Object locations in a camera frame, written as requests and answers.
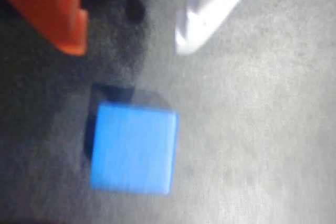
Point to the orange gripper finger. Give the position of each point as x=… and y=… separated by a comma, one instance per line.
x=47, y=6

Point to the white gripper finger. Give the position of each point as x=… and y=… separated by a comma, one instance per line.
x=210, y=6

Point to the blue wooden cube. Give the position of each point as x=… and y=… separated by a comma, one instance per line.
x=134, y=148

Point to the black table mat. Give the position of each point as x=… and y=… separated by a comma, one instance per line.
x=262, y=129

